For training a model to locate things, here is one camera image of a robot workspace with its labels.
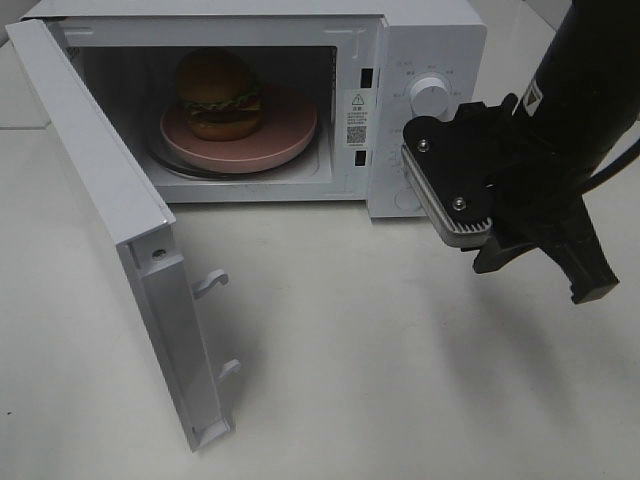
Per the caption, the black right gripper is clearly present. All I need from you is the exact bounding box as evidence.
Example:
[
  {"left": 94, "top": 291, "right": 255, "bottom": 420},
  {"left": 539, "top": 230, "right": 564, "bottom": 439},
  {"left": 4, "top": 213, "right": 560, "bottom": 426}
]
[{"left": 452, "top": 94, "right": 621, "bottom": 306}]

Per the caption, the round white door button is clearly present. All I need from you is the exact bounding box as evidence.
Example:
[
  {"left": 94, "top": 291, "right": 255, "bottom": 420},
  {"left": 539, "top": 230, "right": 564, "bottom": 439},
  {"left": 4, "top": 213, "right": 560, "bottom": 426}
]
[{"left": 394, "top": 188, "right": 422, "bottom": 212}]

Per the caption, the pink plate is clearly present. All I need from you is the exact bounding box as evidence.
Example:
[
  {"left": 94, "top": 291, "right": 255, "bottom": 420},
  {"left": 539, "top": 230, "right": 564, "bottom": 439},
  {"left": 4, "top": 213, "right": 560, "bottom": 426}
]
[{"left": 160, "top": 86, "right": 318, "bottom": 174}]

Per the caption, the burger with yellow cheese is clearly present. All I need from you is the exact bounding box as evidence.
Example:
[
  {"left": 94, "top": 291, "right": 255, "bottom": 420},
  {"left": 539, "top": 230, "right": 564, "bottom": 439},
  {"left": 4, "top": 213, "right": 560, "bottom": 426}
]
[{"left": 175, "top": 47, "right": 263, "bottom": 141}]

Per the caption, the white microwave door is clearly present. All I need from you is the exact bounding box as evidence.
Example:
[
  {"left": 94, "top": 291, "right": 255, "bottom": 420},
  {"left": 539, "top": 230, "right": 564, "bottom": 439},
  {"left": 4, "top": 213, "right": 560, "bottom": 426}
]
[{"left": 7, "top": 20, "right": 241, "bottom": 451}]

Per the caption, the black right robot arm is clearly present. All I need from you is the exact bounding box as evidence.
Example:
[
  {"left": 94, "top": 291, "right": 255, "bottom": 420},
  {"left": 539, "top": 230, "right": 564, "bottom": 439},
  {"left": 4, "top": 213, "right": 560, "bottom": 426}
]
[{"left": 473, "top": 1, "right": 639, "bottom": 304}]

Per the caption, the upper white power knob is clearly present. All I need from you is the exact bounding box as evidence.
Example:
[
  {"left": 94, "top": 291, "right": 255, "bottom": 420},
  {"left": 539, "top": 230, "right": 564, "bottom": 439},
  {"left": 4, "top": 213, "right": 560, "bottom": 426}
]
[{"left": 408, "top": 72, "right": 451, "bottom": 118}]

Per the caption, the white warning label sticker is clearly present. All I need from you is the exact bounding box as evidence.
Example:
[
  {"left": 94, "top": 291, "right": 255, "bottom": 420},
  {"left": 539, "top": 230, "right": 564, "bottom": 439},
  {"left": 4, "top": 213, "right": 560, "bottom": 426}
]
[{"left": 343, "top": 89, "right": 373, "bottom": 148}]

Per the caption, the white microwave oven body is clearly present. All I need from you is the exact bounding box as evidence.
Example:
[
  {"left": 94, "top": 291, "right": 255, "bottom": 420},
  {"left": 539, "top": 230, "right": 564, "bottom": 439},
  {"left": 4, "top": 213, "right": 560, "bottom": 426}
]
[{"left": 16, "top": 1, "right": 486, "bottom": 218}]

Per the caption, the glass microwave turntable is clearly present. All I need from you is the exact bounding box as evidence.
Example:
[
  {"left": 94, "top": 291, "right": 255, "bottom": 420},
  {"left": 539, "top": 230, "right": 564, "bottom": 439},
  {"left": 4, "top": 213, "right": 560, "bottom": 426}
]
[{"left": 144, "top": 124, "right": 326, "bottom": 182}]

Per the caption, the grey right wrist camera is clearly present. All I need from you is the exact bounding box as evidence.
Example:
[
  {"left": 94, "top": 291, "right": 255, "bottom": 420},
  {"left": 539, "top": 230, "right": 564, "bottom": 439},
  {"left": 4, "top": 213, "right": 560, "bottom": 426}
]
[{"left": 401, "top": 116, "right": 494, "bottom": 251}]

